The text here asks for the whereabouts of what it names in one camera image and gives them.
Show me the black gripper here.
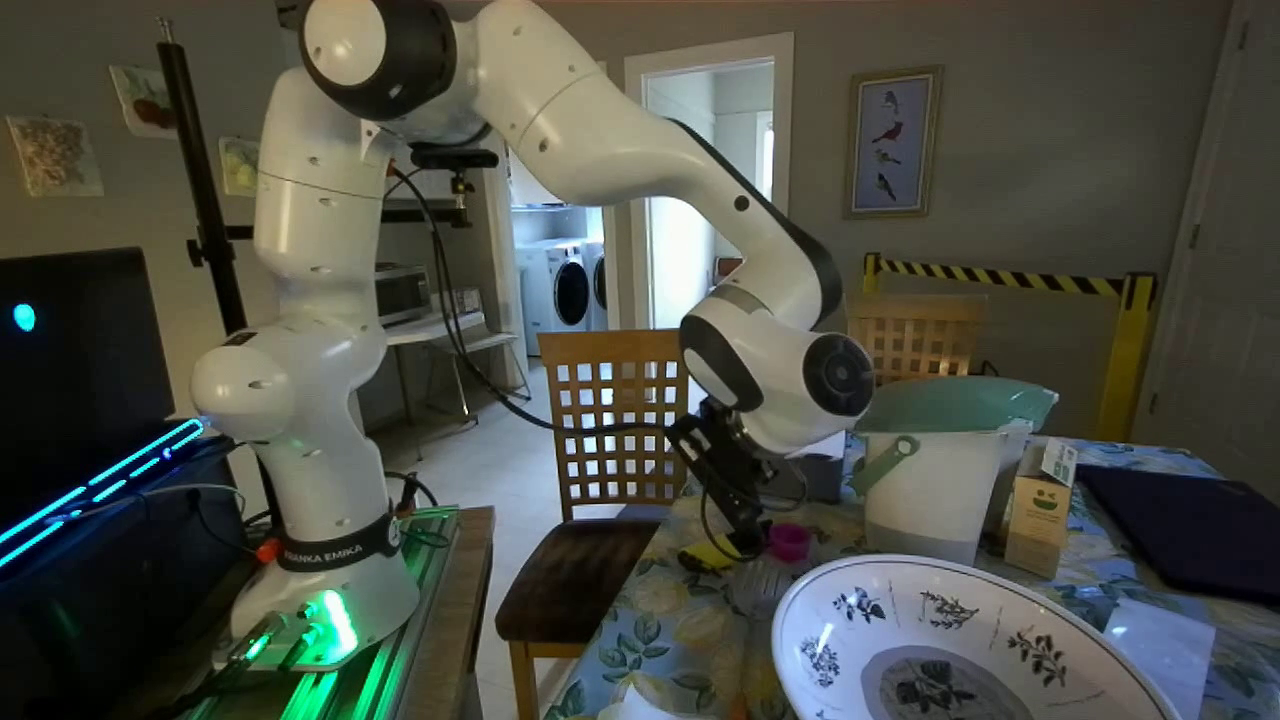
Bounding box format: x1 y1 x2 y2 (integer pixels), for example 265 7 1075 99
662 405 778 564

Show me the green lit robot base platform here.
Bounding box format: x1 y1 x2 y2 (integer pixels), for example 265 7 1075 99
185 501 497 720

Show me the white floral ceramic bowl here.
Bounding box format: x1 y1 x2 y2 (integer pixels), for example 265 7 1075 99
766 552 1183 720

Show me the small pink cup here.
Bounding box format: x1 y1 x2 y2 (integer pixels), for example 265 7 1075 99
766 521 817 564

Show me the lemon print tablecloth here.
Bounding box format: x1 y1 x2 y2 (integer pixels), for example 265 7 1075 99
537 433 1280 720

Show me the wooden lattice chair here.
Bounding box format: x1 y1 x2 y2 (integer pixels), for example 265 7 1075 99
851 293 992 392
491 329 701 720

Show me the small yellow green carton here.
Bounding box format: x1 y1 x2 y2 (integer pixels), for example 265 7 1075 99
999 436 1081 580

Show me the white side table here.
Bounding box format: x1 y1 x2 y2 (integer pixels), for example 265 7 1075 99
376 306 527 433

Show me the framed bird picture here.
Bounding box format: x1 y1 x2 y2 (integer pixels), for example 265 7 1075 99
844 66 943 218

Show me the yellow black safety barrier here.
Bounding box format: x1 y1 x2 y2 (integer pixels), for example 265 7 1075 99
857 249 1159 442

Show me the black box device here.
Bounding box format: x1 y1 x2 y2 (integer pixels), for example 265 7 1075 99
370 264 437 322

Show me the white paper sheet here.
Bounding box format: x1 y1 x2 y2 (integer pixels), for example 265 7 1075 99
1100 593 1221 720

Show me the dark blue notebook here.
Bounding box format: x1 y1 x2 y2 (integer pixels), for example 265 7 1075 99
1071 458 1280 613

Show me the white panel door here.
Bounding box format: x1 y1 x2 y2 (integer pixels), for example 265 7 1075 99
1142 0 1280 497

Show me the black computer with cyan light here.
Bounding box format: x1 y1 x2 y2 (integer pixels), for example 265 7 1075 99
0 413 274 720

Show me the black computer monitor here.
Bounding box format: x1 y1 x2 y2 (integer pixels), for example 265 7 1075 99
0 244 180 530

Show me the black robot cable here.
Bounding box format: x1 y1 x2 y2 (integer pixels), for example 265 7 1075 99
385 159 559 436

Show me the colourful wall drawing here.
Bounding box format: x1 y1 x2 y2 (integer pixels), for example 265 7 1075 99
108 58 185 140
214 133 261 201
0 110 108 201

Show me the black camera stand pole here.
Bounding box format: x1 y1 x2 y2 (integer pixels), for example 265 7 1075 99
157 35 503 342

